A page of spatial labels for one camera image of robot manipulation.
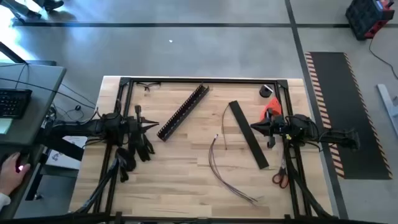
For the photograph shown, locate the black duct cover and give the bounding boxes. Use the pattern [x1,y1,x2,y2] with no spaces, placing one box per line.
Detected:
[228,100,270,170]

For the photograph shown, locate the black stand leg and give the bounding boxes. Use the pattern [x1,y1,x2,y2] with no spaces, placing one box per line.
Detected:
[0,0,43,25]

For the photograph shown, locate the grey metal profile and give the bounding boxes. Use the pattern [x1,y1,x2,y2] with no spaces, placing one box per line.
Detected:
[376,83,398,138]

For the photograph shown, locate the black hazard-striped floor mat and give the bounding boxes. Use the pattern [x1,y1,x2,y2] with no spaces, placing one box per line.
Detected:
[304,52,393,180]

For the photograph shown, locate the white cardboard box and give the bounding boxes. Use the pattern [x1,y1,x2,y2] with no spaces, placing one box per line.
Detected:
[45,136,88,171]

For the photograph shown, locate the black aluminium rig frame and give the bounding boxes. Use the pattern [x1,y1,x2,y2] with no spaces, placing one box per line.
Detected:
[70,76,338,224]

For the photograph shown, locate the small black tape roll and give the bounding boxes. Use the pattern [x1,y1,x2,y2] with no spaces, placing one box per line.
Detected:
[259,84,274,98]

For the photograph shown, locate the thin brown zip tie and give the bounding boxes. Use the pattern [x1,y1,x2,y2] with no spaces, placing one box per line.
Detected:
[221,103,231,151]

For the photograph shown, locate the person's forearm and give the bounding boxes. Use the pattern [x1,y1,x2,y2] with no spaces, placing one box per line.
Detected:
[0,192,12,212]

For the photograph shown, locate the clear safety glasses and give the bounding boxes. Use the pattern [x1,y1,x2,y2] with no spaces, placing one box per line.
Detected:
[135,81,162,93]

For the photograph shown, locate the black slotted cable duct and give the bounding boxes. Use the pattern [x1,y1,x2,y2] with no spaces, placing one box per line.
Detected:
[156,83,210,142]

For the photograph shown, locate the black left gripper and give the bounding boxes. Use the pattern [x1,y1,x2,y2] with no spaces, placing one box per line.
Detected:
[126,105,160,147]

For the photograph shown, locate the bundle of thin wires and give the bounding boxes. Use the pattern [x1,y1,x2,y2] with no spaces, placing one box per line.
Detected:
[208,134,259,205]

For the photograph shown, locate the black slanted bar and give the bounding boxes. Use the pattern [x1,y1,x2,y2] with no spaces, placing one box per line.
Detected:
[0,41,29,65]

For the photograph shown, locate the black diagonal brace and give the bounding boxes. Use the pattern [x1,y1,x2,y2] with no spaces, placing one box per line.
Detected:
[40,136,85,162]

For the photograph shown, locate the person's hand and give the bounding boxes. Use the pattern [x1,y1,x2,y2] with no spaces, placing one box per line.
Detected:
[0,151,32,196]

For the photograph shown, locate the red-handled scissors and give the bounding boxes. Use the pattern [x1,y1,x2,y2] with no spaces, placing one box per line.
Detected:
[272,157,290,190]

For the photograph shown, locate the pale green notepad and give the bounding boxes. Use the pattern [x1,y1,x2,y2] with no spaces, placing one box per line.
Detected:
[0,118,14,135]

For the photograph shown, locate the black and red toolbox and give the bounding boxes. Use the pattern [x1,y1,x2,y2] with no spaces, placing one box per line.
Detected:
[345,0,396,41]

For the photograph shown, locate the black floor cable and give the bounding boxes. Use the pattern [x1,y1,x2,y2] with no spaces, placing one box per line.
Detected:
[368,30,398,80]

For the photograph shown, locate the person's shoe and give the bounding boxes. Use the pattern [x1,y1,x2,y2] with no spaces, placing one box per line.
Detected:
[42,0,65,12]

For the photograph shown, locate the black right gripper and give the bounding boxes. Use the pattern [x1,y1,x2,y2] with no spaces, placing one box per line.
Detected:
[250,114,292,149]

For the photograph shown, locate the black backlit keyboard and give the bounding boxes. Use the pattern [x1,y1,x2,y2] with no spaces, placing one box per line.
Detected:
[0,88,33,120]

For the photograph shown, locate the black computer mouse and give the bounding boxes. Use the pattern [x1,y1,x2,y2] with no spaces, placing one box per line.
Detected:
[14,154,32,174]

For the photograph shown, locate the thin brown cable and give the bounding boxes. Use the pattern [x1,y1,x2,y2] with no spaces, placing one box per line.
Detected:
[211,134,259,206]
[210,134,259,205]

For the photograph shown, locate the grey desk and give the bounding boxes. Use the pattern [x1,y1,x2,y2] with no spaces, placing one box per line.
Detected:
[0,62,67,218]

